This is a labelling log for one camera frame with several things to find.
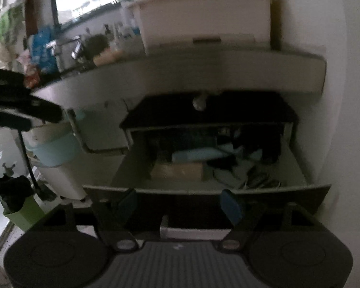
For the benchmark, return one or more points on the white round fitting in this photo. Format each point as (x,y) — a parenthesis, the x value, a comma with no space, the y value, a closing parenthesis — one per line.
(199,102)

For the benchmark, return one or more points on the white plastic bucket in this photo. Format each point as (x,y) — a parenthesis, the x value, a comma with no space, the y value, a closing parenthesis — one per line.
(64,183)

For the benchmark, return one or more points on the brown cardboard box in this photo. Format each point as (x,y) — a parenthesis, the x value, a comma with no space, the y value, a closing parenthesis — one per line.
(177,171)

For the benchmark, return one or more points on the red snack packet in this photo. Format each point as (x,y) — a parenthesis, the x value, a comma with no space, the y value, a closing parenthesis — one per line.
(32,78)

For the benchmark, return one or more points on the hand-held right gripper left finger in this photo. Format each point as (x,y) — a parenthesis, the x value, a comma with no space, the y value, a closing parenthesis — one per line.
(127,201)

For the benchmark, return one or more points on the black bin bag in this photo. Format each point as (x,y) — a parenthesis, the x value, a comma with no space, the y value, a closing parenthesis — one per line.
(13,190)

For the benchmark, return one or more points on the green hanging cloth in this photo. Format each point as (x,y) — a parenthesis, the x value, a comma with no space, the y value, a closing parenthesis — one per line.
(9,27)

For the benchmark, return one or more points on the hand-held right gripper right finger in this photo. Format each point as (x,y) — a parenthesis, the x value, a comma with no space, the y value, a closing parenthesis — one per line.
(231,207)

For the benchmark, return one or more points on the pale teal plastic basin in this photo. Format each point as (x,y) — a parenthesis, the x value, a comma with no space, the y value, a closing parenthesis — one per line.
(60,147)

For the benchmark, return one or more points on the dark cup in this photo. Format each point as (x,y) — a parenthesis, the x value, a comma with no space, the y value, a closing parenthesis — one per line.
(96,45)

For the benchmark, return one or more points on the blue tube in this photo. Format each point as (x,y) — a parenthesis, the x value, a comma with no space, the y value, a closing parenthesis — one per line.
(198,155)

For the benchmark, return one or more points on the grey packet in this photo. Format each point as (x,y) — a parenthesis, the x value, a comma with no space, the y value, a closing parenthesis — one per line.
(228,178)

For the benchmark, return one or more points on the beige plastic dish rack box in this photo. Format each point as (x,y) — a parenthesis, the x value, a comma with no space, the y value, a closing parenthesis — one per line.
(207,15)

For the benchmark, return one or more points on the chrome sink faucet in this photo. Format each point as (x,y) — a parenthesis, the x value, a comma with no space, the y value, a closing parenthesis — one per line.
(55,54)

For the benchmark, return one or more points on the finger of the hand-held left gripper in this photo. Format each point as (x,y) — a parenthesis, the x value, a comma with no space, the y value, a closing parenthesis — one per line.
(42,108)
(9,120)

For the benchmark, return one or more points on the scissors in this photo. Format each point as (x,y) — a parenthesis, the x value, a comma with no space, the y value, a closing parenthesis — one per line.
(259,181)

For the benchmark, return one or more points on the green waste bin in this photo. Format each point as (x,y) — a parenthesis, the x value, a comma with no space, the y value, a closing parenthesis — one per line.
(27,216)

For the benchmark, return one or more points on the black pouch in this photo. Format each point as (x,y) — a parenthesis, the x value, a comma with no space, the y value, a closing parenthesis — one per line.
(261,144)

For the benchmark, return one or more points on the blue patterned bag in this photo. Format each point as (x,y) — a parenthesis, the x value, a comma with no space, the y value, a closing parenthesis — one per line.
(43,51)

